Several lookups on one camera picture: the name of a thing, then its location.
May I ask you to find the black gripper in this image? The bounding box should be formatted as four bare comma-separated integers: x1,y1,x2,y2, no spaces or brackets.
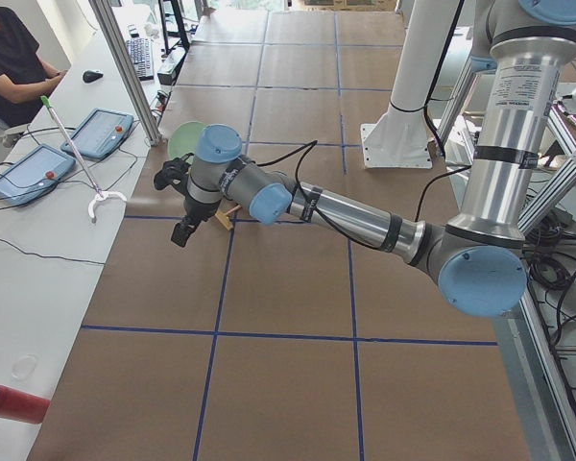
171,195,214,246

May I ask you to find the light green round plate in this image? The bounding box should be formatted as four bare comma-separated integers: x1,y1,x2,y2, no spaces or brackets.
167,121,206,159

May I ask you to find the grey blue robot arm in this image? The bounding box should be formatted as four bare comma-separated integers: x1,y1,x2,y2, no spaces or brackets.
172,1,576,317

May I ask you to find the wooden dish rack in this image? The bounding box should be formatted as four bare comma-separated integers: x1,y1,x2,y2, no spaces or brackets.
215,206,242,231

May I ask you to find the white reacher grabber tool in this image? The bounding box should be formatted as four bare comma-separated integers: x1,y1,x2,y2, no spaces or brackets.
40,95,127,224

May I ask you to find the blue teach pendant far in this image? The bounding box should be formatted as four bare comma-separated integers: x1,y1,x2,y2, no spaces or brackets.
70,109,134,160

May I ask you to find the blue teach pendant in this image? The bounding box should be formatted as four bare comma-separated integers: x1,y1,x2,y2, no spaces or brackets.
70,109,134,160
0,144,75,206

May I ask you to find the blue teach pendant near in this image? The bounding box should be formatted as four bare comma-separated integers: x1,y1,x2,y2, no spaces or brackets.
0,144,75,206

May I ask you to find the black computer mouse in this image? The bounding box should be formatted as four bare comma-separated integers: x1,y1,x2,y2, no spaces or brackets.
82,70,104,84

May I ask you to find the black keyboard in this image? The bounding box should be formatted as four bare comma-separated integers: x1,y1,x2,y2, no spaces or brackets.
125,37,155,81

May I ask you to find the person in black shirt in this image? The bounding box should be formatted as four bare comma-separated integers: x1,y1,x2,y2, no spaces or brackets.
0,7,66,127

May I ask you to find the red cylinder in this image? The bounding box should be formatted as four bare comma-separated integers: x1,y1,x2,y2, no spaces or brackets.
0,385,50,425

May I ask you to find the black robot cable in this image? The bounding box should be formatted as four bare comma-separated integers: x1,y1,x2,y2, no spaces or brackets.
253,139,318,203

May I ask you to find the aluminium frame post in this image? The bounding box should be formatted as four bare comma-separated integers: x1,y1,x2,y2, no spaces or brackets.
89,0,163,146

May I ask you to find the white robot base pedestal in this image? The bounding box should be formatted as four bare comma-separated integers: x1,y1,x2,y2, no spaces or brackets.
361,0,463,169

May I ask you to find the aluminium frame rail right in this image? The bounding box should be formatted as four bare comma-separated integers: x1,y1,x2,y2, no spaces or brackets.
493,84,576,460

